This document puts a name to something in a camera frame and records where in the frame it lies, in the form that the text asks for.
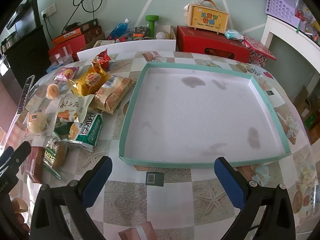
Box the yellow wooden handle box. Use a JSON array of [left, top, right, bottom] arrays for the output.
[[184, 0, 229, 34]]

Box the blue water bottle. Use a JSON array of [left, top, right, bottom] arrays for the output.
[[107, 18, 131, 40]]

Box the clear plastic box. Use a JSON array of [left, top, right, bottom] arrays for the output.
[[48, 45, 74, 66]]

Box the orange flat box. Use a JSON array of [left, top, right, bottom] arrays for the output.
[[52, 18, 98, 46]]

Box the green white cracker bag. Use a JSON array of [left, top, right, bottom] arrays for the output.
[[53, 112, 103, 152]]

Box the pink snack packet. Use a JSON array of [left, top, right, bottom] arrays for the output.
[[54, 67, 79, 82]]

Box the clear steamed bun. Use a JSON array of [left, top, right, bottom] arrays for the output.
[[25, 107, 50, 138]]

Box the yellow snack bag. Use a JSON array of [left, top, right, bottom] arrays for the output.
[[67, 62, 110, 96]]

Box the green cake packet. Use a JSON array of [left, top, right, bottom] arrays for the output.
[[43, 138, 67, 180]]

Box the large red gift box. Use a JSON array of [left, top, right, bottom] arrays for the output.
[[176, 25, 250, 63]]

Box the red box stack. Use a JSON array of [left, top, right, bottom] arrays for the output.
[[48, 25, 105, 61]]

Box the pink floral pouch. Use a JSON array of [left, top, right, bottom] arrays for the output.
[[242, 35, 277, 68]]

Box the white chinese pastry packet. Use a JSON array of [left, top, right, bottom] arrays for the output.
[[56, 94, 94, 123]]

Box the white shelf desk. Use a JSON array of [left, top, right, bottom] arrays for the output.
[[261, 15, 320, 96]]

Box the brown boxed snack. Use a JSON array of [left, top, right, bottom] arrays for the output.
[[25, 146, 45, 184]]

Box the blue wet wipes pack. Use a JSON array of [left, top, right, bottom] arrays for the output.
[[225, 29, 244, 41]]

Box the yellow jelly pudding cup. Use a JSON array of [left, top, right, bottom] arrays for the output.
[[46, 83, 60, 100]]

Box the teal shallow cardboard tray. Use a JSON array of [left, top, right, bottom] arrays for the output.
[[119, 63, 291, 168]]

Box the toy clutter pile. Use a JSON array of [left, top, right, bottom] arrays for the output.
[[118, 26, 150, 42]]

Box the beige barcode bread pack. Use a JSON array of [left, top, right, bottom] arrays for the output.
[[91, 75, 136, 114]]

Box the small red candy packet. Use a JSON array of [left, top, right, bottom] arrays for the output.
[[92, 49, 111, 72]]

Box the purple perforated file holder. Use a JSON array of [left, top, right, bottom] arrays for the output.
[[265, 0, 300, 28]]

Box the white foam board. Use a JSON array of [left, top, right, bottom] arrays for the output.
[[77, 40, 176, 61]]

